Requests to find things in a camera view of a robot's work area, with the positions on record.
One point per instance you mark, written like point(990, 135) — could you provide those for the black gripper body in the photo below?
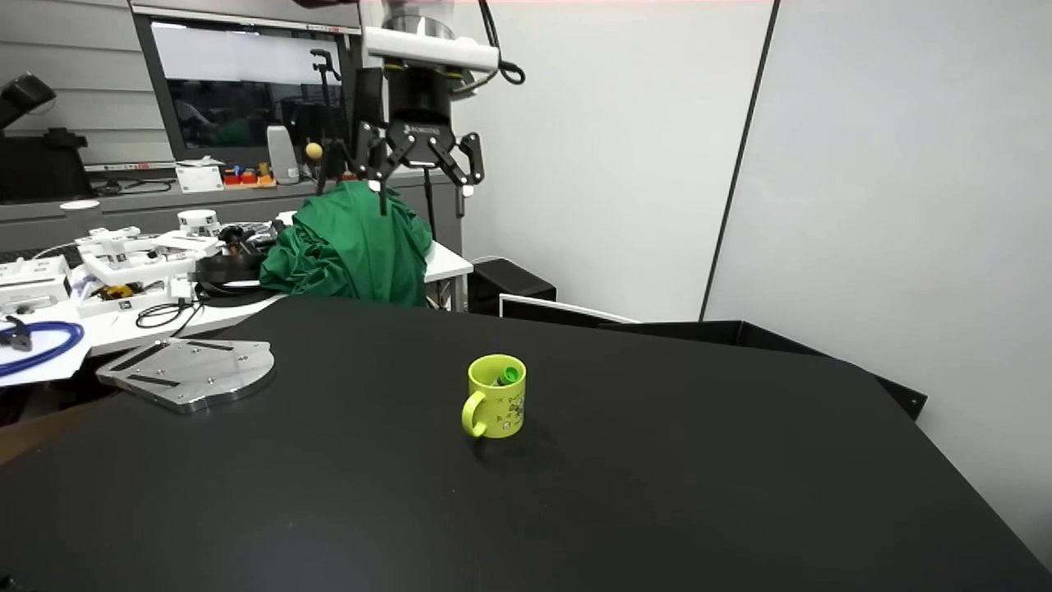
point(415, 101)

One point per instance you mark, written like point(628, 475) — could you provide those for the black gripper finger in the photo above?
point(469, 166)
point(380, 166)

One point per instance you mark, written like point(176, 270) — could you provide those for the small green object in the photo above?
point(504, 377)

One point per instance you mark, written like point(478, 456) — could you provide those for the yellow-green plastic cup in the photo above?
point(496, 398)

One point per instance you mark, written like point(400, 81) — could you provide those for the small yellow ball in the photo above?
point(313, 149)

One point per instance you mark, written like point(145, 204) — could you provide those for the green cloth pile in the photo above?
point(350, 249)

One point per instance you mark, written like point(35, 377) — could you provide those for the white plastic bottle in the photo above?
point(281, 151)

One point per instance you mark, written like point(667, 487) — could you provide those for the red orange small toys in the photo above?
point(251, 177)

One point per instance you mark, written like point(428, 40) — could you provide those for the large dark framed window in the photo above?
point(240, 101)

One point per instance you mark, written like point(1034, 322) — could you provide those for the white side table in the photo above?
point(274, 306)

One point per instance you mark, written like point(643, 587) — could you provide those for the small white box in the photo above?
point(199, 177)

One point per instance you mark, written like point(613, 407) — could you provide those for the white plastic parts pile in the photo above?
point(141, 251)

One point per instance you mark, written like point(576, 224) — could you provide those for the grey counter shelf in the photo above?
point(131, 212)

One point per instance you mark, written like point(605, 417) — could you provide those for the silver metal mounting plate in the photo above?
point(185, 370)

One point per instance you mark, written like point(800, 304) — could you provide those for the black office chair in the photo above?
point(36, 159)

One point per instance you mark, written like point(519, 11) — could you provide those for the small white parts tray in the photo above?
point(31, 283)

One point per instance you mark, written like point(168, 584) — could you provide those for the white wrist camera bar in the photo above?
point(431, 52)

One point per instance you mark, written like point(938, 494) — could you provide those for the black camera tripod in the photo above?
point(325, 109)

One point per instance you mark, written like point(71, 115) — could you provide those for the black wall corner strip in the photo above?
point(739, 166)

